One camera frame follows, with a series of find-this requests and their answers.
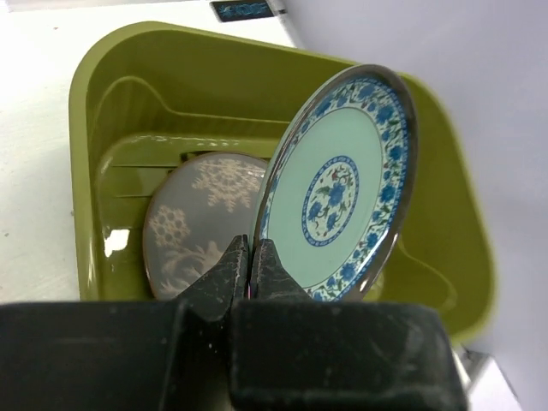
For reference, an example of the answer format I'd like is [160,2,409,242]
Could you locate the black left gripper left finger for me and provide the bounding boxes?
[1,235,248,410]

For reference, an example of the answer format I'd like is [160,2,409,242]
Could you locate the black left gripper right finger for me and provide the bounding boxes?
[229,240,468,410]

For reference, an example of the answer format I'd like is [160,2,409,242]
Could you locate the grey reindeer snowflake plate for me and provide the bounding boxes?
[142,152,267,300]

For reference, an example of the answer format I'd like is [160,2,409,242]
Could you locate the small blue floral plate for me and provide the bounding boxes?
[250,64,419,301]

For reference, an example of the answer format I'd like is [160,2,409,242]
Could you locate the olive green plastic bin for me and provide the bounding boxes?
[68,21,497,343]

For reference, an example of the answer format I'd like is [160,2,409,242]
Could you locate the blue label sticker right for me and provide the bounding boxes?
[210,0,287,22]

